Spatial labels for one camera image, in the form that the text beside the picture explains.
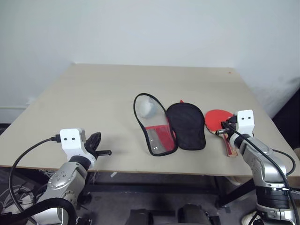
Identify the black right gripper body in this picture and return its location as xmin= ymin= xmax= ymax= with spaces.
xmin=220 ymin=119 xmax=238 ymax=138

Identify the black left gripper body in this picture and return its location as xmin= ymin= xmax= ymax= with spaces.
xmin=83 ymin=134 xmax=98 ymax=160

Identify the red table tennis paddle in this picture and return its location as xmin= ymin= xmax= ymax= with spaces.
xmin=204 ymin=108 xmax=240 ymax=158

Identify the red black paddle case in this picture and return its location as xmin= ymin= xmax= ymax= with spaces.
xmin=133 ymin=92 xmax=207 ymax=157

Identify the white grey plush toy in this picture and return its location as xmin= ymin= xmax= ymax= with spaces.
xmin=136 ymin=97 xmax=158 ymax=118

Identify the dark rounded shape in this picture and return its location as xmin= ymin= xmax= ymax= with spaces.
xmin=177 ymin=203 xmax=220 ymax=225

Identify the white sneaker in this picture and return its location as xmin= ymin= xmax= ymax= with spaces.
xmin=241 ymin=209 xmax=261 ymax=225

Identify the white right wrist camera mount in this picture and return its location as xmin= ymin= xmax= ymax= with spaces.
xmin=235 ymin=109 xmax=255 ymax=137

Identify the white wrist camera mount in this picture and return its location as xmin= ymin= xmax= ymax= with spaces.
xmin=235 ymin=109 xmax=255 ymax=137
xmin=60 ymin=127 xmax=96 ymax=168

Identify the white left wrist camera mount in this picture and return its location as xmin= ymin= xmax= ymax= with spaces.
xmin=60 ymin=127 xmax=96 ymax=168

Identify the black metal table frame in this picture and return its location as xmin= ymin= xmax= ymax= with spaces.
xmin=88 ymin=172 xmax=255 ymax=209

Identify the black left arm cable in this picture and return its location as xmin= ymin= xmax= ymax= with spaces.
xmin=8 ymin=135 xmax=62 ymax=225

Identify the white wall skirting board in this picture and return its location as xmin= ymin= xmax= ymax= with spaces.
xmin=0 ymin=106 xmax=29 ymax=125

